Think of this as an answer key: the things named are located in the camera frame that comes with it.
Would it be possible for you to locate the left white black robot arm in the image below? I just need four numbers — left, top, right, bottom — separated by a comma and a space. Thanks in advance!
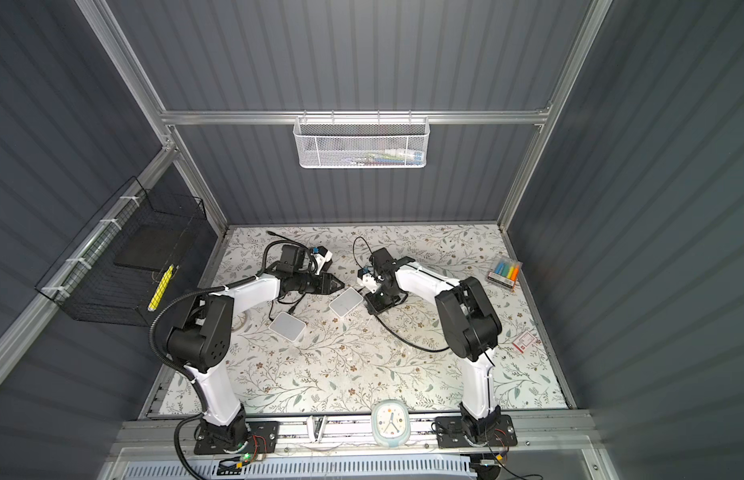
149, 239, 345, 452

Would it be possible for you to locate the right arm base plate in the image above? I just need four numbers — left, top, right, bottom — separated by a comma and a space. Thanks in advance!
431, 414, 518, 449

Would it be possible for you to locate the white wire mesh basket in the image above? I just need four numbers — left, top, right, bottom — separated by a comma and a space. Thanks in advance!
293, 115, 431, 169

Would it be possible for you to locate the black wire wall basket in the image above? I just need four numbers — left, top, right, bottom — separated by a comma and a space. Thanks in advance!
36, 183, 216, 327

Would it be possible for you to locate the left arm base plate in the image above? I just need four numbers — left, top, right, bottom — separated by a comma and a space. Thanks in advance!
194, 420, 280, 455

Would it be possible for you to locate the mint green alarm clock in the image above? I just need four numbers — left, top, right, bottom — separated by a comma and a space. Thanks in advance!
370, 399, 411, 448

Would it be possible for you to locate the small red white card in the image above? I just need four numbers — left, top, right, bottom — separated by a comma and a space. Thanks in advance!
512, 331, 538, 354

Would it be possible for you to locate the pack of coloured markers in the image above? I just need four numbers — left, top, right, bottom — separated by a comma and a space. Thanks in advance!
487, 255, 523, 290

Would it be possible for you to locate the black corrugated cable conduit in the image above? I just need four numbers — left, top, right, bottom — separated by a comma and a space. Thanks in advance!
148, 238, 307, 480

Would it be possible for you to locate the long black cable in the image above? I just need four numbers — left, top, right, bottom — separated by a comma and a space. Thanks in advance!
374, 311, 451, 354
266, 230, 317, 317

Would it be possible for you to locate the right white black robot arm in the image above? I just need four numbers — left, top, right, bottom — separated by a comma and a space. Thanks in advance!
357, 248, 502, 444

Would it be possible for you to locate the floral patterned table mat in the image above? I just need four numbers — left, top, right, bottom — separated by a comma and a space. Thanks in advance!
158, 224, 569, 416

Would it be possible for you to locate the yellow black striped marker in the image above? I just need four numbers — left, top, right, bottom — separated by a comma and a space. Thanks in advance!
147, 265, 175, 312

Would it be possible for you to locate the white ventilated cable duct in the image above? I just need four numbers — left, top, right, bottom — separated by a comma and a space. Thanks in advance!
119, 453, 481, 480

